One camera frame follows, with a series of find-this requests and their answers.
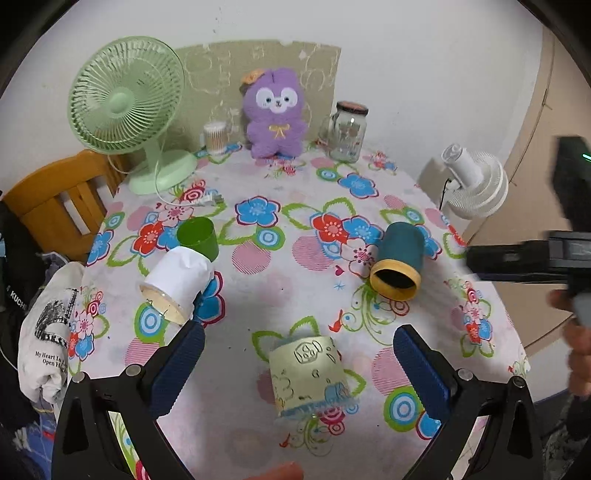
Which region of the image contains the white fan power cable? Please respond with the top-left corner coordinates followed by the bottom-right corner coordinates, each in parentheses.
top-left (106, 138), bottom-right (226, 209)

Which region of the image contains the green plastic cup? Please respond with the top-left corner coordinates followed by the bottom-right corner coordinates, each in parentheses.
top-left (176, 217), bottom-right (219, 262)

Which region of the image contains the floral tablecloth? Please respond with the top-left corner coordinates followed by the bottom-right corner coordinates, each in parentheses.
top-left (68, 147), bottom-right (530, 479)

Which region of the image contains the white small fan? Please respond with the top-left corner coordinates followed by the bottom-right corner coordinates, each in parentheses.
top-left (419, 143), bottom-right (509, 221)

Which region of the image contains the green desk fan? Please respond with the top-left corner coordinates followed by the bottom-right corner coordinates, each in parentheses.
top-left (67, 36), bottom-right (197, 195)

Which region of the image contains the pale yellow patterned cup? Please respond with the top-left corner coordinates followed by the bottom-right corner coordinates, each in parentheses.
top-left (269, 336), bottom-right (353, 418)

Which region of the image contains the purple plush bunny toy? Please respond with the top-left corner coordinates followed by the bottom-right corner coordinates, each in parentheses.
top-left (242, 67), bottom-right (308, 159)

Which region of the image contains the glass jar with lid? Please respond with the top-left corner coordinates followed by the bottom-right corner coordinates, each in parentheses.
top-left (318, 101), bottom-right (369, 163)

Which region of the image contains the black clothes pile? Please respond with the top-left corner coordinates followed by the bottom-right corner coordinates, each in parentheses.
top-left (0, 193), bottom-right (52, 370)

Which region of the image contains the beige patterned foam board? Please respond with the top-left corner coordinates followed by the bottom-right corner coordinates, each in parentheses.
top-left (163, 39), bottom-right (343, 153)

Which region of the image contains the folded white printed shirt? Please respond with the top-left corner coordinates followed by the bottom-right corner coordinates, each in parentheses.
top-left (17, 262), bottom-right (84, 408)

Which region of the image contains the white paper-wrapped cup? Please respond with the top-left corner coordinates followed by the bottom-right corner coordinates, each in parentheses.
top-left (139, 246), bottom-right (213, 326)

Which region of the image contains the teal cup with yellow rim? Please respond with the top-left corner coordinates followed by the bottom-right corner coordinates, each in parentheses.
top-left (370, 222), bottom-right (425, 302)

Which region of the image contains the cotton swab container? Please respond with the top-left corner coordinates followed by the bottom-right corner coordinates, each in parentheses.
top-left (204, 120), bottom-right (229, 156)

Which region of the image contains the person's hand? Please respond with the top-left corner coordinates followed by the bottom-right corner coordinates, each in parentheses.
top-left (547, 290), bottom-right (591, 398)

